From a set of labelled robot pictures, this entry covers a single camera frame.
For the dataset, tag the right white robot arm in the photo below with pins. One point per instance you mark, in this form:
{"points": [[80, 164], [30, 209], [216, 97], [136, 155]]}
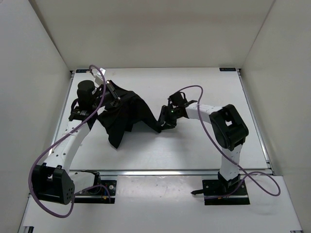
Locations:
{"points": [[229, 130]]}

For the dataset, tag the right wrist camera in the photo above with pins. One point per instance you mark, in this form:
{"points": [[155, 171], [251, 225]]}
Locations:
{"points": [[177, 99]]}

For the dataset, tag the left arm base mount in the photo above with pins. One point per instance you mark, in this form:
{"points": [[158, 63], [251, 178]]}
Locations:
{"points": [[100, 195]]}

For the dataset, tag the black pleated skirt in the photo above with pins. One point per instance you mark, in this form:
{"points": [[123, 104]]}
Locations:
{"points": [[117, 121]]}

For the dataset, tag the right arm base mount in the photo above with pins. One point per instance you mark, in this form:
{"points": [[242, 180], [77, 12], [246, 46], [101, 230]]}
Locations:
{"points": [[215, 193]]}

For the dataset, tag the aluminium front rail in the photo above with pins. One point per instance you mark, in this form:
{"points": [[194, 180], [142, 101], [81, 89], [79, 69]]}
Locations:
{"points": [[166, 172]]}

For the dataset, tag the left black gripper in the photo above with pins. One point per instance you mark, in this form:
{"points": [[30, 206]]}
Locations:
{"points": [[117, 94]]}

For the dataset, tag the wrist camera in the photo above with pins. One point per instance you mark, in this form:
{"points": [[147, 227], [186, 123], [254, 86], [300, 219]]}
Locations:
{"points": [[86, 94], [177, 99]]}

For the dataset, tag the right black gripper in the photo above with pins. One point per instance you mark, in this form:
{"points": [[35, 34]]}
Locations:
{"points": [[164, 116]]}

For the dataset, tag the right table label sticker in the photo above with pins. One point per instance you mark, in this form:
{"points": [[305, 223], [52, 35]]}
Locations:
{"points": [[227, 69]]}

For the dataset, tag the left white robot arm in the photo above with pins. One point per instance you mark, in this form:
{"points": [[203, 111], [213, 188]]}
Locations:
{"points": [[51, 180]]}

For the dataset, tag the left table label sticker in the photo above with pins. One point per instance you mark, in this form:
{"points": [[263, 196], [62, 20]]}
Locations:
{"points": [[82, 71]]}

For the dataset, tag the table label sticker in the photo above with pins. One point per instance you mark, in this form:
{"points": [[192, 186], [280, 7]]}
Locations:
{"points": [[227, 69], [82, 71]]}

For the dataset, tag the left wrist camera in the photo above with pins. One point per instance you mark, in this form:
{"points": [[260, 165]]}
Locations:
{"points": [[86, 94]]}

